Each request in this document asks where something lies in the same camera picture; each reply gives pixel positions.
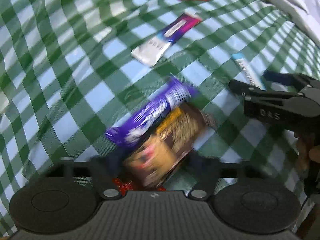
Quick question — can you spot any small red candy pack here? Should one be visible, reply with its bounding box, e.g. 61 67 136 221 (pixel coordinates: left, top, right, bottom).
112 178 166 196

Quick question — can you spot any purple chocolate wrapper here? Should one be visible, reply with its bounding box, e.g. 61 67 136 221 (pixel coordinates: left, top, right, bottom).
105 76 198 148

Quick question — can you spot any dark brown chocolate bar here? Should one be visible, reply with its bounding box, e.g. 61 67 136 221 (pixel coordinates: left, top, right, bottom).
124 102 216 188

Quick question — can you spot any light blue snack stick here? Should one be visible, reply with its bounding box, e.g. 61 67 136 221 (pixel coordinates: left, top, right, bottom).
232 53 266 90

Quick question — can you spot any white purple pink bar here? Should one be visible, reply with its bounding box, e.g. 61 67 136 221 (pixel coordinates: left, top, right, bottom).
131 12 202 67

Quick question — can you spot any person's right hand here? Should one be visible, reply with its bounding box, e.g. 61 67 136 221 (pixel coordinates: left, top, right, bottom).
294 132 320 177

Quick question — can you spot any green checkered sofa cover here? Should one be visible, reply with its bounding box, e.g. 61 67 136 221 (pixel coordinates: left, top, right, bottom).
1 0 319 236

